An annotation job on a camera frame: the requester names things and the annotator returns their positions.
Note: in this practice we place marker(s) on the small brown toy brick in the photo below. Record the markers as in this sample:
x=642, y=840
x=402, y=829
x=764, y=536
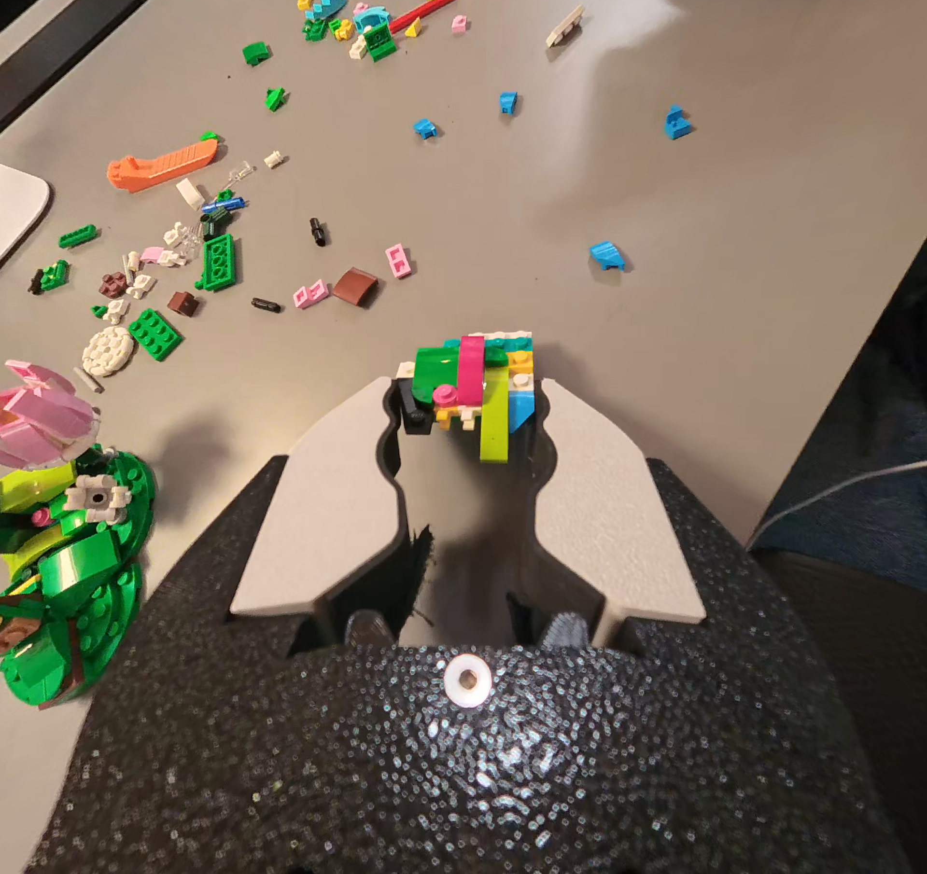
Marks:
x=182, y=303

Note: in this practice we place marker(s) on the small blue toy brick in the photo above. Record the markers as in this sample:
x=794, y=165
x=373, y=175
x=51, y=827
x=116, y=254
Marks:
x=425, y=128
x=675, y=122
x=509, y=102

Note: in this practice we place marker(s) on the green and black brick piece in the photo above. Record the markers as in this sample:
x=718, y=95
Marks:
x=52, y=277

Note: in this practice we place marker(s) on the green studded brick plate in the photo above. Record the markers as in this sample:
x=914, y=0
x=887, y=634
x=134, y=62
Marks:
x=220, y=261
x=155, y=334

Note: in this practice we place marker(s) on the narrow green toy brick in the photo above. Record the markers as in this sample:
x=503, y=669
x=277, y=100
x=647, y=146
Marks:
x=78, y=235

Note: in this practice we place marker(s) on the blue sloped toy brick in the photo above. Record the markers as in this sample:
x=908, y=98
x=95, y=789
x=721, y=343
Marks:
x=607, y=253

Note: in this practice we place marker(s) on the orange brick separator tool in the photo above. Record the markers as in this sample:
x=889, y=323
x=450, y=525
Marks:
x=159, y=164

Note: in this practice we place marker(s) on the scatter of small toy bricks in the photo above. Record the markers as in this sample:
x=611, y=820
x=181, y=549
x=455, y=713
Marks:
x=173, y=251

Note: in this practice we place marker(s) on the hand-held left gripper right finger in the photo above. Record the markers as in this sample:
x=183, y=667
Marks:
x=616, y=526

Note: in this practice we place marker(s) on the brown curved toy brick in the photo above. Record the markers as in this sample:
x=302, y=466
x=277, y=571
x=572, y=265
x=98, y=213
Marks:
x=355, y=286

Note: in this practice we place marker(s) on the green brick lotus flower model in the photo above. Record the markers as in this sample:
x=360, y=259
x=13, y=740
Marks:
x=80, y=570

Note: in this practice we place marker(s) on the multicoloured toy brick assembly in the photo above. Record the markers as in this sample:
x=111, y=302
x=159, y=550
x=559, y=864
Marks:
x=470, y=381

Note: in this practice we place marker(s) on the white rounded board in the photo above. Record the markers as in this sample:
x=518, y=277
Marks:
x=18, y=207

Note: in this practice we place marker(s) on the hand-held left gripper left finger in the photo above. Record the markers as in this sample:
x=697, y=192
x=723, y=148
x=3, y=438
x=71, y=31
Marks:
x=318, y=519

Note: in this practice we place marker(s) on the small green leaf brick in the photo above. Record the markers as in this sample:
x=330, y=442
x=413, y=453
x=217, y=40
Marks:
x=274, y=98

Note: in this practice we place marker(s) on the black toy pin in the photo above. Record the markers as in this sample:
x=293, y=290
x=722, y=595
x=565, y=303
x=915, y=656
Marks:
x=266, y=305
x=317, y=231

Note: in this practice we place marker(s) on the white toy brick plate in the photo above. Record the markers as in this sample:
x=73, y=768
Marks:
x=564, y=25

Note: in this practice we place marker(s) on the white round brick plate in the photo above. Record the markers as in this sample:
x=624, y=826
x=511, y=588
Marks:
x=107, y=350

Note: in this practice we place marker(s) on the green curved toy brick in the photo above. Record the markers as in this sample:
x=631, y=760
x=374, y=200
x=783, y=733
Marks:
x=256, y=53

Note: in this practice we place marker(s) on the long red toy brick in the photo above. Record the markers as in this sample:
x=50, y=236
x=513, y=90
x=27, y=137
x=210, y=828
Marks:
x=423, y=10

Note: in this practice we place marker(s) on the pink toy brick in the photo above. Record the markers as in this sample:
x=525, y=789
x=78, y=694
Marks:
x=398, y=259
x=309, y=295

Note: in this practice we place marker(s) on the black padded strip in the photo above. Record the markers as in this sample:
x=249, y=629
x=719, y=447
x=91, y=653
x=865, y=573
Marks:
x=80, y=34

